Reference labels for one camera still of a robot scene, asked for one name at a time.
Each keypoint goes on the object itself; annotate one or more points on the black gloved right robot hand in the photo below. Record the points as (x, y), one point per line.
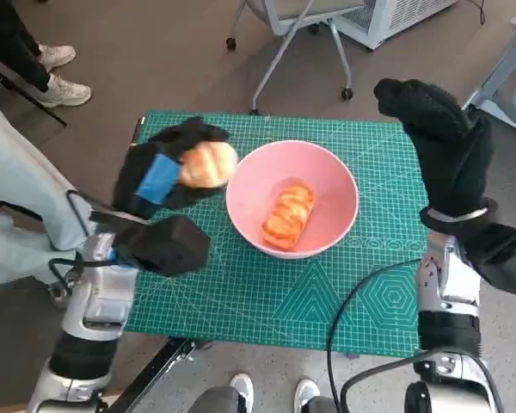
(456, 168)

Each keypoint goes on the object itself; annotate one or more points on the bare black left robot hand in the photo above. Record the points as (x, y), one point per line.
(142, 172)

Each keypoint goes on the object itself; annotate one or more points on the round toy bread bun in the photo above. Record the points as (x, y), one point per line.
(210, 168)

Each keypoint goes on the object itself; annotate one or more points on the pink bowl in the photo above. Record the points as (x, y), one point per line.
(327, 189)

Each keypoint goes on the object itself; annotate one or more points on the long toy bread loaf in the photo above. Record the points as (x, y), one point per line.
(290, 215)

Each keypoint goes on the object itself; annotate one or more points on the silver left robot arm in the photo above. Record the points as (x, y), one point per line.
(103, 284)

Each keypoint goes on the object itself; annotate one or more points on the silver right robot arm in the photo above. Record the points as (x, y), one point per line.
(447, 284)

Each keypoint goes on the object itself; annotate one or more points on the seated person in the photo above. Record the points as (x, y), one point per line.
(21, 180)

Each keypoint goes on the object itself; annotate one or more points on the black stand bar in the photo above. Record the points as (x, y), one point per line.
(26, 101)

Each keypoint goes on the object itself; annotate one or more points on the white grilled appliance box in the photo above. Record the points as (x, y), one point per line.
(395, 17)

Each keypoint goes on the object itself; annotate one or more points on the green cutting mat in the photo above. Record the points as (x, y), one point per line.
(249, 301)

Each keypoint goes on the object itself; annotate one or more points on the standing person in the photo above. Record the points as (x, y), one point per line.
(8, 47)

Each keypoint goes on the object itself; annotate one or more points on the grey wheeled office chair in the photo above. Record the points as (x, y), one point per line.
(284, 17)

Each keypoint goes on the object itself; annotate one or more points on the person with grey knees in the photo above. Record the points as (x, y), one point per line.
(241, 387)

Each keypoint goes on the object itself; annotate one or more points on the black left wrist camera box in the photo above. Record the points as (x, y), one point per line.
(163, 245)

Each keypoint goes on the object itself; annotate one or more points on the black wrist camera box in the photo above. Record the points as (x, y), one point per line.
(163, 245)
(503, 262)

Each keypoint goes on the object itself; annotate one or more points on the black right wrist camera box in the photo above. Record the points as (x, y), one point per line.
(503, 262)

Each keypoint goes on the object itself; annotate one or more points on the metal table frame rail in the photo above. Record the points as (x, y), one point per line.
(172, 355)

